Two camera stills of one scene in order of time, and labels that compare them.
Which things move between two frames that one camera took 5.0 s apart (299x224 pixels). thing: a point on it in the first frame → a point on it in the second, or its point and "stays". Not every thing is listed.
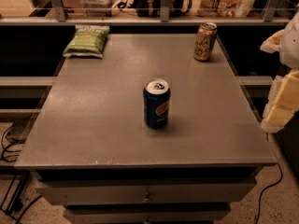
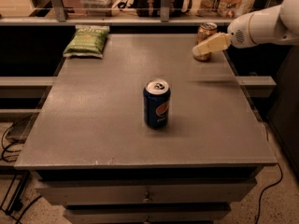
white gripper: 291,47 → 239,35
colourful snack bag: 225,1 stays
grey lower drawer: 147,213 stays
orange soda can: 205,42 stays
